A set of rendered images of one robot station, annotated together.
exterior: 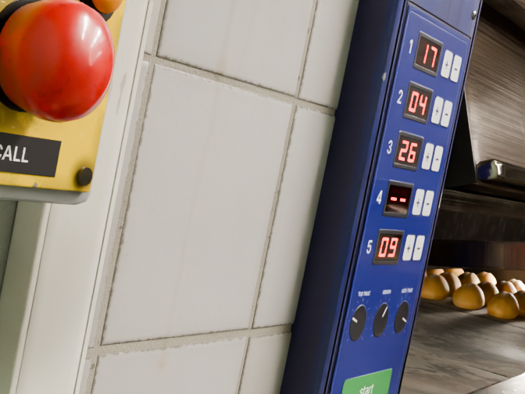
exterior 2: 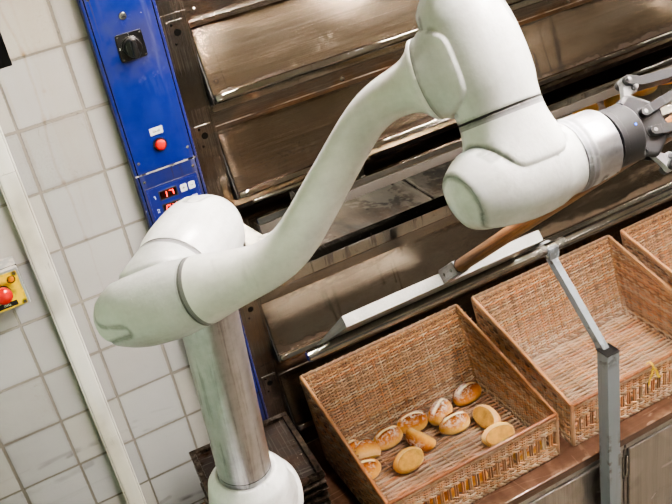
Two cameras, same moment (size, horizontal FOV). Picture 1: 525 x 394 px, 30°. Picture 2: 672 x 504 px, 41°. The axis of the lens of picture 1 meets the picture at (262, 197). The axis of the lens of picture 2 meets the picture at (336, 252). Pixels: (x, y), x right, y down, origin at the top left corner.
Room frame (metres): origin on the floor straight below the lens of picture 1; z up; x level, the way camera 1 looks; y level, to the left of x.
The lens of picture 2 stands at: (-0.61, -1.61, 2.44)
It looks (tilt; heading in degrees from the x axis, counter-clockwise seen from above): 30 degrees down; 38
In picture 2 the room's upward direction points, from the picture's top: 11 degrees counter-clockwise
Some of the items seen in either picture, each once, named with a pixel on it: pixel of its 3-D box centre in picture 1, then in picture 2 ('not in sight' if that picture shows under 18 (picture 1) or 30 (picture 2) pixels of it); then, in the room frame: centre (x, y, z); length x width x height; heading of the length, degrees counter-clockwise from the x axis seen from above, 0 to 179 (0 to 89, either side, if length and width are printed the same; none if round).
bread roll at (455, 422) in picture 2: not in sight; (454, 421); (1.12, -0.57, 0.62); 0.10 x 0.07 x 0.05; 146
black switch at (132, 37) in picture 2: not in sight; (130, 37); (0.73, -0.12, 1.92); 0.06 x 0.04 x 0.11; 150
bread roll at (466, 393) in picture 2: not in sight; (466, 391); (1.26, -0.55, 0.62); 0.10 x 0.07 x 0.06; 155
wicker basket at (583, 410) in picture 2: not in sight; (592, 332); (1.54, -0.84, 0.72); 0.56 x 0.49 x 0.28; 149
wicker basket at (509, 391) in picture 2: not in sight; (428, 414); (1.03, -0.54, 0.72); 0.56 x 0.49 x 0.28; 150
